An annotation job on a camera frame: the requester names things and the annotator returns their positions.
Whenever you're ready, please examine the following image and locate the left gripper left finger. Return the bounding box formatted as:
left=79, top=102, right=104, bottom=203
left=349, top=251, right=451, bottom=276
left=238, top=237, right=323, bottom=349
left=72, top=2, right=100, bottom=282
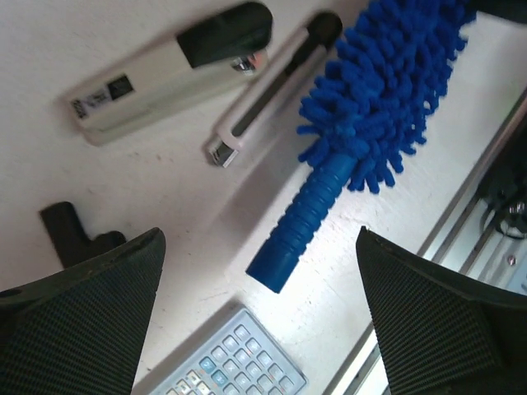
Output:
left=1, top=228, right=166, bottom=394

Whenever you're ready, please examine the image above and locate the white box cutter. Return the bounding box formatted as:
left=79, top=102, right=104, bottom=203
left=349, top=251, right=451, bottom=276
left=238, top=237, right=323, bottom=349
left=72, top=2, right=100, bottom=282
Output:
left=207, top=11, right=343, bottom=168

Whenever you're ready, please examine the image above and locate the blue microfiber duster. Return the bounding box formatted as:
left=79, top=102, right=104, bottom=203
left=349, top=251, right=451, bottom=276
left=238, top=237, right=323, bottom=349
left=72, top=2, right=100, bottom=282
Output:
left=246, top=1, right=476, bottom=293

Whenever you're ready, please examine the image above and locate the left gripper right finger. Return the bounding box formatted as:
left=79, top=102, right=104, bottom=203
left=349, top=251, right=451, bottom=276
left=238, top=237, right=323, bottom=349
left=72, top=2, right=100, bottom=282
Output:
left=356, top=228, right=526, bottom=394

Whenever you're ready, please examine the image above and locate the beige black stapler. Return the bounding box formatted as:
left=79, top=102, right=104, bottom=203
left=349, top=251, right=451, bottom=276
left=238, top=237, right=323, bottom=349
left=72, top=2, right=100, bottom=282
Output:
left=66, top=1, right=273, bottom=145

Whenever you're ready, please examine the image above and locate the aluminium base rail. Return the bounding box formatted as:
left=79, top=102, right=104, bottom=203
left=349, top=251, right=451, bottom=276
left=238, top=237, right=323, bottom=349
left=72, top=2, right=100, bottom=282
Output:
left=320, top=86, right=527, bottom=395

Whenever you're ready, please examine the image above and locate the black binder clip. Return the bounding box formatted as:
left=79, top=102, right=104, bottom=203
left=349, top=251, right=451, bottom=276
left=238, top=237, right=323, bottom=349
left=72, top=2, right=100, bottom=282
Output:
left=39, top=202, right=126, bottom=269

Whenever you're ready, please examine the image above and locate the calculator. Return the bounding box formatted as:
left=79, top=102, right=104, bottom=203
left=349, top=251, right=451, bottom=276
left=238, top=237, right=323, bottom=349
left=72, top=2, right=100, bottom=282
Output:
left=136, top=307, right=308, bottom=394

